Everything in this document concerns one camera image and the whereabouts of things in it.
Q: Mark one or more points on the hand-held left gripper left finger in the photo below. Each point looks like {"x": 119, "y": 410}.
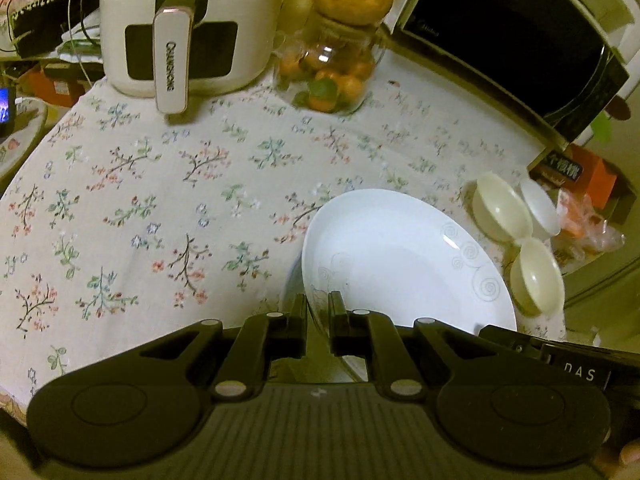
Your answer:
{"x": 299, "y": 327}

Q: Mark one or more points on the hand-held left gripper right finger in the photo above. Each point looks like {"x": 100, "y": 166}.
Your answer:
{"x": 337, "y": 327}

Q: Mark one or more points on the white plate with swirl print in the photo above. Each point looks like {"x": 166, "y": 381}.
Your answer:
{"x": 400, "y": 260}

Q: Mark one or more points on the cream bowl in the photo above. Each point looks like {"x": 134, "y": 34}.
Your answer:
{"x": 536, "y": 275}
{"x": 502, "y": 207}

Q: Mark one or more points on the white bowl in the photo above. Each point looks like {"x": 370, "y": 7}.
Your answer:
{"x": 542, "y": 207}

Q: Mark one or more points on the person's right hand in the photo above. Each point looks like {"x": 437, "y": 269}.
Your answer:
{"x": 631, "y": 457}

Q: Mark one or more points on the clear plastic bag of packets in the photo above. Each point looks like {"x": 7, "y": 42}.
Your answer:
{"x": 592, "y": 225}

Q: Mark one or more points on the floral tablecloth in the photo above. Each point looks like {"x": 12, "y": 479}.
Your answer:
{"x": 150, "y": 210}

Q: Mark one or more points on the red box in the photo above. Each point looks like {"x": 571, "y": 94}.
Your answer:
{"x": 585, "y": 170}

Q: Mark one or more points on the glass jar of kumquats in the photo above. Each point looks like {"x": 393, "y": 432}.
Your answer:
{"x": 330, "y": 65}

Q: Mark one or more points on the black microwave oven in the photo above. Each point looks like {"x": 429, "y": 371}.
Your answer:
{"x": 510, "y": 35}

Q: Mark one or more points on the white air fryer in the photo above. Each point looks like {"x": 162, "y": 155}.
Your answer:
{"x": 200, "y": 5}

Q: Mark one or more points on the small lit screen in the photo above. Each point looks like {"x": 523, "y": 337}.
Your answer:
{"x": 6, "y": 112}

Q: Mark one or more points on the fringed patterned cloth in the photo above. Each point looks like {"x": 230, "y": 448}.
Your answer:
{"x": 45, "y": 0}

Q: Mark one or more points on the purple and green wall sticker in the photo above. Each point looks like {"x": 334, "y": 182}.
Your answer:
{"x": 607, "y": 120}

